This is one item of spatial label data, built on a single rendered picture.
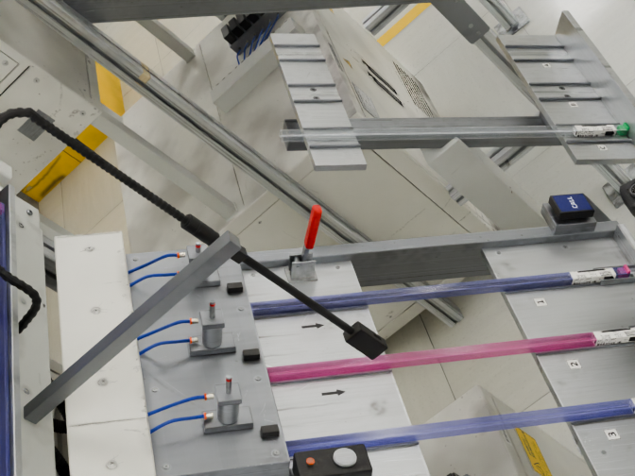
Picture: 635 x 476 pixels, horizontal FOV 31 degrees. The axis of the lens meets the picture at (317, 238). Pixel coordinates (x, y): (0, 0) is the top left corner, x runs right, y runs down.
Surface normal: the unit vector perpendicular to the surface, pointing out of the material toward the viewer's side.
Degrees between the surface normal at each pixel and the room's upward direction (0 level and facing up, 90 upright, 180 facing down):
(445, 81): 0
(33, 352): 90
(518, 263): 46
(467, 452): 0
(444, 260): 90
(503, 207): 90
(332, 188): 90
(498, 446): 0
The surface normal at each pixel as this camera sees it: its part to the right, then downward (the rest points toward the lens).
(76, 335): 0.07, -0.77
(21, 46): 0.73, -0.61
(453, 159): 0.21, 0.64
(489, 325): -0.65, -0.48
